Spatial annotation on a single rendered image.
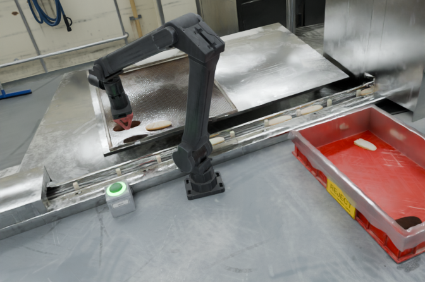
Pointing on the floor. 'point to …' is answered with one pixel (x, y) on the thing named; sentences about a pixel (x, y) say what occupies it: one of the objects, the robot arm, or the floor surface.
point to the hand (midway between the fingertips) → (126, 124)
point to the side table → (214, 234)
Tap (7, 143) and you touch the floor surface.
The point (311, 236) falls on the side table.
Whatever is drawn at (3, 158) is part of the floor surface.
